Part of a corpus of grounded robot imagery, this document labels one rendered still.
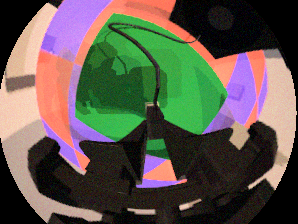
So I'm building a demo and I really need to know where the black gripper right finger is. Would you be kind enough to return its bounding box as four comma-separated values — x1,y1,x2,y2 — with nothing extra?
162,120,234,181

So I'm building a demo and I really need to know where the black cable with plug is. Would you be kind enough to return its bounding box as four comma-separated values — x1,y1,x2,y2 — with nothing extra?
108,22,201,140

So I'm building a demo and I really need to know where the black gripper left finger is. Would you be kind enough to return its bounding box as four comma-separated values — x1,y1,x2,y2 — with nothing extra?
78,120,148,185

